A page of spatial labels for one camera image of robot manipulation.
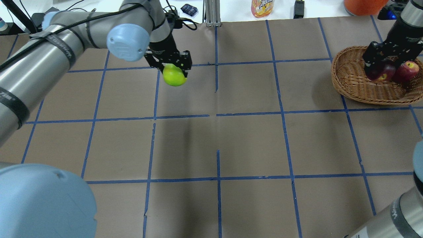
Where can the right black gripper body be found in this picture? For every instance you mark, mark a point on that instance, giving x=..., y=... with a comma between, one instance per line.
x=399, y=34

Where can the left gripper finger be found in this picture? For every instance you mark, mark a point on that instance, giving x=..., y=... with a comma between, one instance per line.
x=183, y=60
x=154, y=61

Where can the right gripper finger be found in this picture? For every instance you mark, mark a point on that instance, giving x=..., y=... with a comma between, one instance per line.
x=373, y=55
x=409, y=54

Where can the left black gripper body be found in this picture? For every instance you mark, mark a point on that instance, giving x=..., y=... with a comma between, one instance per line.
x=164, y=44

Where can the green apple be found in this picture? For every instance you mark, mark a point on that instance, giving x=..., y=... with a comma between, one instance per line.
x=173, y=75

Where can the dark red apple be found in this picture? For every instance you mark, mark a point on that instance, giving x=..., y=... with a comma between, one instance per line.
x=380, y=72

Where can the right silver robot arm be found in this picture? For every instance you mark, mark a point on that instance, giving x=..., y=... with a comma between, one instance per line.
x=386, y=137

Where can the small dark blue pouch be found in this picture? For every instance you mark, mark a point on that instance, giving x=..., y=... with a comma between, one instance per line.
x=189, y=10

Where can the orange bucket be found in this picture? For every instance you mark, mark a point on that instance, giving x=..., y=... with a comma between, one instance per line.
x=364, y=7

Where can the black power adapter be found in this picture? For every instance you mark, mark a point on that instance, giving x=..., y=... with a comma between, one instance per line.
x=299, y=9

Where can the orange drink bottle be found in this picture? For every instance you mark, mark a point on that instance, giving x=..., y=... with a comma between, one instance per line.
x=262, y=8

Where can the black monitor stand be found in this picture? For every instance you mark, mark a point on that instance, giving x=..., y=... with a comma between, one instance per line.
x=21, y=15

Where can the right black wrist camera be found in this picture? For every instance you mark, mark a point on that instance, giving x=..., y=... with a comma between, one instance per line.
x=391, y=12

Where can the aluminium frame post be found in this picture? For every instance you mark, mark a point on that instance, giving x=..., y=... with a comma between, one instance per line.
x=211, y=15

